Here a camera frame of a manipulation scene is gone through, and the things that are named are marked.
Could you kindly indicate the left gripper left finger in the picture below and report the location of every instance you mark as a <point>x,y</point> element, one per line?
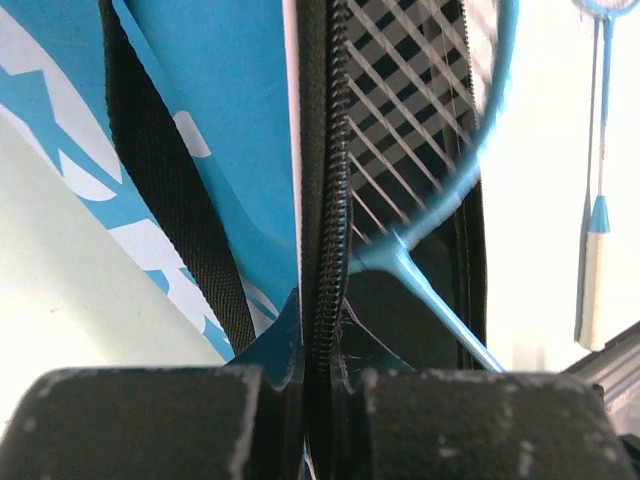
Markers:
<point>239,421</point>

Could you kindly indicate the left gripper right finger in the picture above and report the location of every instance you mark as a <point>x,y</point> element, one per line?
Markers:
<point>391,422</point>

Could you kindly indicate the aluminium frame rail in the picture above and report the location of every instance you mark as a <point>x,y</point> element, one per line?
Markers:
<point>616,370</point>

